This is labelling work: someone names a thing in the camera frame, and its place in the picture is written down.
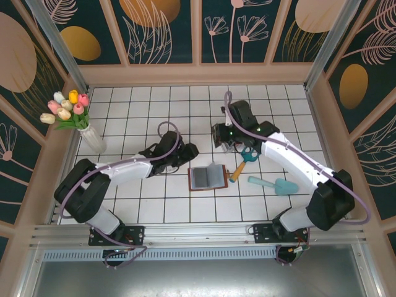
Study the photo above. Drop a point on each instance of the artificial tulip bouquet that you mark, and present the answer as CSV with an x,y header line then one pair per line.
x,y
66,113

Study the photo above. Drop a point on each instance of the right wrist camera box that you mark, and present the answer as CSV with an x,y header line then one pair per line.
x,y
227,117

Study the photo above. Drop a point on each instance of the aluminium frame post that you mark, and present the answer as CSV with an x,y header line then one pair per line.
x,y
65,52
328,46

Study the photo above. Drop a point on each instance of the aluminium mounting rail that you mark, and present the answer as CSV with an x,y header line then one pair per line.
x,y
198,232

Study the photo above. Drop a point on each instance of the white ribbed vase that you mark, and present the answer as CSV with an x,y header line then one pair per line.
x,y
92,140

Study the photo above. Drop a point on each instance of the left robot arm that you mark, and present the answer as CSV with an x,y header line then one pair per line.
x,y
127,168

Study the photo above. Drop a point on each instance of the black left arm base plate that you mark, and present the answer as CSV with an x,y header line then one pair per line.
x,y
136,235

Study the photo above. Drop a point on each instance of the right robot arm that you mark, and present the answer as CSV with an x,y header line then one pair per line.
x,y
294,157

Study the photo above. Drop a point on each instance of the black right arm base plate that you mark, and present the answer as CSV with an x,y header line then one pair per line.
x,y
263,233

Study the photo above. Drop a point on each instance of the grey metal panel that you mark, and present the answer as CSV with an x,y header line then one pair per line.
x,y
198,278

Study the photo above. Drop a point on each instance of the brown leather card holder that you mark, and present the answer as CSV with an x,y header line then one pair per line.
x,y
216,178

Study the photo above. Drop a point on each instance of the teal garden trowel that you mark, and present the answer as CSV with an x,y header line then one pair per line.
x,y
286,187

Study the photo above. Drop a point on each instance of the black VIP card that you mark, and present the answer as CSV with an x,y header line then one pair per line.
x,y
200,178

